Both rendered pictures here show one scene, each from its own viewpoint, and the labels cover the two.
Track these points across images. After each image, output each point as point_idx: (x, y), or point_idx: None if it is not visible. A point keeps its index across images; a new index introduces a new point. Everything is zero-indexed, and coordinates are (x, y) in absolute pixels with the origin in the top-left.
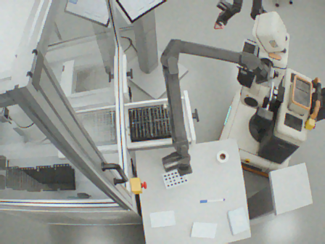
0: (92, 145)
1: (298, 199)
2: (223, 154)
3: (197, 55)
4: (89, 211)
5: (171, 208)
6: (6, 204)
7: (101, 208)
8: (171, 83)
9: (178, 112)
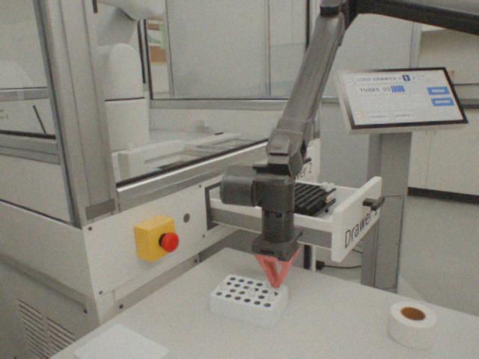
0: None
1: None
2: (418, 314)
3: (397, 7)
4: (22, 210)
5: (173, 351)
6: None
7: (35, 173)
8: (319, 33)
9: (309, 81)
